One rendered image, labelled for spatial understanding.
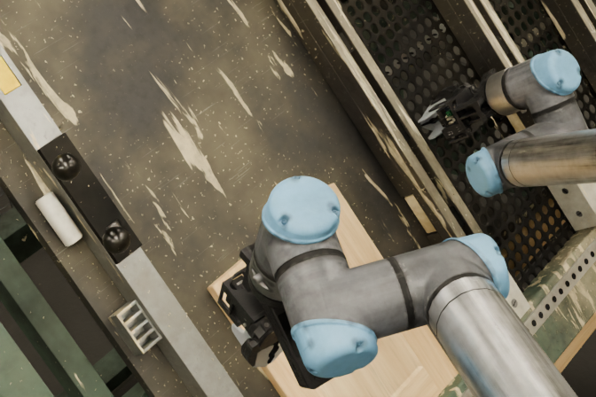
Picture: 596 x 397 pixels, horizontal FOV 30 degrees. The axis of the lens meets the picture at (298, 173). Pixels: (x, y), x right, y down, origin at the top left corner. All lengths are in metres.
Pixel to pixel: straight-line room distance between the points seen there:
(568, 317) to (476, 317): 1.17
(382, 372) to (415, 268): 0.83
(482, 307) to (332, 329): 0.14
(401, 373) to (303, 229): 0.87
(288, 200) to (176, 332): 0.61
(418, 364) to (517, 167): 0.44
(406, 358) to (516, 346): 0.97
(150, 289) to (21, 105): 0.33
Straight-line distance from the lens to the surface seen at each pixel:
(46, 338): 1.68
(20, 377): 1.56
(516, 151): 1.71
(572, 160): 1.58
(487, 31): 2.18
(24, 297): 1.68
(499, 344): 0.99
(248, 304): 1.28
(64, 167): 1.51
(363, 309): 1.08
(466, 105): 1.91
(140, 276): 1.66
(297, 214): 1.10
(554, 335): 2.15
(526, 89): 1.84
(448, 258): 1.10
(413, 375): 1.95
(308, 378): 1.26
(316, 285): 1.08
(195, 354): 1.68
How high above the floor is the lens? 2.32
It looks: 34 degrees down
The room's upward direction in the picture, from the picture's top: 10 degrees counter-clockwise
